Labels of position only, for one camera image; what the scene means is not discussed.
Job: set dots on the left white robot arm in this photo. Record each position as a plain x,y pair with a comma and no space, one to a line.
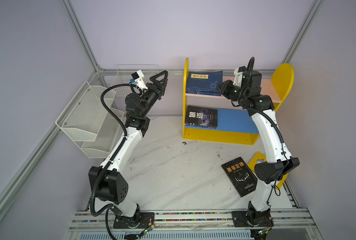
109,187

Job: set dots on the aluminium front rail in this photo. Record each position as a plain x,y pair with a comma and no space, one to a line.
199,220

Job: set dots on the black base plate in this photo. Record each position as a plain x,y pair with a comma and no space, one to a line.
252,219
139,221

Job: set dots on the yellow pink blue bookshelf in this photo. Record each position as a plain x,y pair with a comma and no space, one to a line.
237,127

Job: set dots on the white mesh two-tier rack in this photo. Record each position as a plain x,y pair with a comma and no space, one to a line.
88,124

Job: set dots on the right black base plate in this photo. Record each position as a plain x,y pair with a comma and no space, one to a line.
252,219

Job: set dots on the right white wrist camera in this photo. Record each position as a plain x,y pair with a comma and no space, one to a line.
238,72

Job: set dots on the black antler cover book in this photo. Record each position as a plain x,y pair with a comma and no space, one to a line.
241,176

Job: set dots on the navy book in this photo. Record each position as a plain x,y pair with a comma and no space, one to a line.
206,93
204,81

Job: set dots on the white wire basket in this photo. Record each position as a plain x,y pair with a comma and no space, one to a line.
124,75

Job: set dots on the yellow cartoon cover book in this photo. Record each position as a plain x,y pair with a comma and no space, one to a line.
260,158

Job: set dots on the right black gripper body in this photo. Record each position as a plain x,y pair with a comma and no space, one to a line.
231,92

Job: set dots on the black wolf cover book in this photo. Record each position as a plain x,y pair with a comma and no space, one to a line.
201,117

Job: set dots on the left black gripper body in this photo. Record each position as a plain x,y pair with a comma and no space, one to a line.
151,95

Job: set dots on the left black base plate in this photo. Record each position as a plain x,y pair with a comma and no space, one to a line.
139,221

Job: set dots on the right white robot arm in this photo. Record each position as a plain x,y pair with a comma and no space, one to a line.
279,160

